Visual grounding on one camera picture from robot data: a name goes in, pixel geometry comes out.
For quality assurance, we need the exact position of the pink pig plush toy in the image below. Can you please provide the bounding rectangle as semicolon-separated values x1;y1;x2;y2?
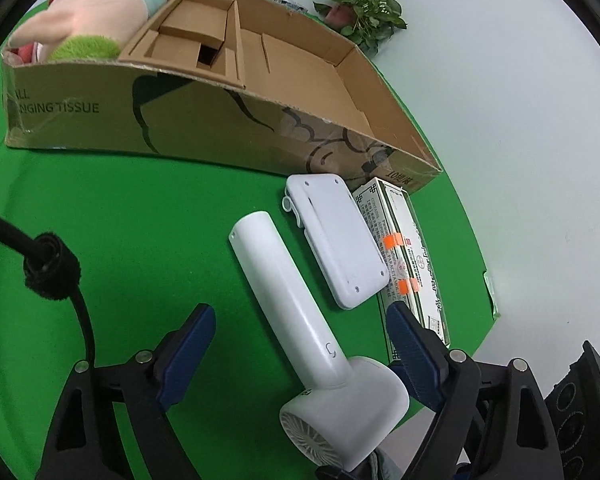
7;0;168;63

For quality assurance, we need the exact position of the long narrow cardboard box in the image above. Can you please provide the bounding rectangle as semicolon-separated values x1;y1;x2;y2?
118;0;246;89

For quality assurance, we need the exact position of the white handheld fan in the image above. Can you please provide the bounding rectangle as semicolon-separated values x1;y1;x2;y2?
228;211;410;471

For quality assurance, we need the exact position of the green table cloth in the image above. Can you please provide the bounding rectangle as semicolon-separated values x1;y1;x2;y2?
0;67;387;479

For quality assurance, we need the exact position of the white plastic device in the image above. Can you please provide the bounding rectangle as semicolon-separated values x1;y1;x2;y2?
282;174;389;310

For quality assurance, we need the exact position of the large shallow cardboard tray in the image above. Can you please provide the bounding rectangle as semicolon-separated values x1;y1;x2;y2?
1;0;441;191

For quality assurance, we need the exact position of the right potted green plant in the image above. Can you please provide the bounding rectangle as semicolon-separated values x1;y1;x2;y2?
313;0;407;58

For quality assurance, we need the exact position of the green white medicine box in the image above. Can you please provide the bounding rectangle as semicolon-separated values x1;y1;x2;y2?
353;178;451;346

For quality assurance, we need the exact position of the black cable with velcro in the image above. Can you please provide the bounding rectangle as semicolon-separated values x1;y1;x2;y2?
0;206;97;366

